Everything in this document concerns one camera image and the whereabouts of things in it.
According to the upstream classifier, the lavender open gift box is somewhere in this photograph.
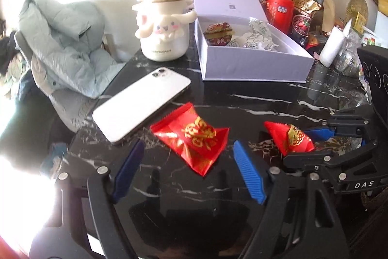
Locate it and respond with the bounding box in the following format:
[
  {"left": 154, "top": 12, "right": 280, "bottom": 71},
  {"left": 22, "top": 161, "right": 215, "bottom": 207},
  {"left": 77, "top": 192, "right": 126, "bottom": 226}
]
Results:
[{"left": 194, "top": 0, "right": 314, "bottom": 83}]

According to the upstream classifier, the white cinnamoroll water bottle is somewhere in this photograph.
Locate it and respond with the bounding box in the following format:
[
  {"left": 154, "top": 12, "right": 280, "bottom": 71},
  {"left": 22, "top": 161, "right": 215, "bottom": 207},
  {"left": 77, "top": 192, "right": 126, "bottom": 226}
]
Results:
[{"left": 132, "top": 0, "right": 197, "bottom": 62}]

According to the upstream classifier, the black gold oat bag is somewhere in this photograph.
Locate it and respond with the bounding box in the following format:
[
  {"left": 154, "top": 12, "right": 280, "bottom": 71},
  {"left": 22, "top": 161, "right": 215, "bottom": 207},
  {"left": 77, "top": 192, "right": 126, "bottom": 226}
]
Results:
[{"left": 289, "top": 0, "right": 324, "bottom": 48}]

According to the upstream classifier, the white paper cup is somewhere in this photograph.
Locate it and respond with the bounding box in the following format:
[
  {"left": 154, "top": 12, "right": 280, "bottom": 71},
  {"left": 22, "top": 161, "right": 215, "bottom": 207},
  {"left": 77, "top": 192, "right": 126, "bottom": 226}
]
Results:
[{"left": 319, "top": 19, "right": 353, "bottom": 68}]

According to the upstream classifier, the brown cereal snack pack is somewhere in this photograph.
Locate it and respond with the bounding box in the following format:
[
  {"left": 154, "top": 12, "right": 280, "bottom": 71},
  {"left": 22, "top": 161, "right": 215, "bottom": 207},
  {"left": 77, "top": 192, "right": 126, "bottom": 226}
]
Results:
[{"left": 204, "top": 22, "right": 234, "bottom": 46}]

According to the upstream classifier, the white smartphone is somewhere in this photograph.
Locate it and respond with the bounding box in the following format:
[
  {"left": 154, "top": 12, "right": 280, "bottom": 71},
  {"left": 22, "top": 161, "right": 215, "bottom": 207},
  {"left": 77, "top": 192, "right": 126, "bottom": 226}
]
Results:
[{"left": 92, "top": 67, "right": 191, "bottom": 143}]

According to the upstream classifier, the white printed snack pack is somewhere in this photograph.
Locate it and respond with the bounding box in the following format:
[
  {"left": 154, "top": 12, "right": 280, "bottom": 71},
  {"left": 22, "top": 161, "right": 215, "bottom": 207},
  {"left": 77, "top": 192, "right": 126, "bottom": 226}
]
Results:
[
  {"left": 248, "top": 17, "right": 271, "bottom": 37},
  {"left": 227, "top": 32, "right": 279, "bottom": 51}
]

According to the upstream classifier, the red canister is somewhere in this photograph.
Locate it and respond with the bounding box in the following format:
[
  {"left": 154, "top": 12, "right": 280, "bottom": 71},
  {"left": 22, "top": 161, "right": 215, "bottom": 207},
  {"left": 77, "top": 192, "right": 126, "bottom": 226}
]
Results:
[{"left": 266, "top": 0, "right": 294, "bottom": 34}]

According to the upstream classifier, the grey-green puffer jacket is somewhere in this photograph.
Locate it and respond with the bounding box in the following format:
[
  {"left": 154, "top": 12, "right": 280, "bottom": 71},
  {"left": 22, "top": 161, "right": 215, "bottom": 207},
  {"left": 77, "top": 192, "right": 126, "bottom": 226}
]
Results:
[{"left": 19, "top": 0, "right": 124, "bottom": 99}]

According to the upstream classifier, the red gold candy pack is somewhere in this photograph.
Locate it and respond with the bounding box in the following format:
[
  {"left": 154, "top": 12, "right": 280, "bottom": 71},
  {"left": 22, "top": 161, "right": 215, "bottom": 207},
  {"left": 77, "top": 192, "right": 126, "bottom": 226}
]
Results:
[
  {"left": 150, "top": 102, "right": 229, "bottom": 177},
  {"left": 264, "top": 121, "right": 315, "bottom": 157}
]

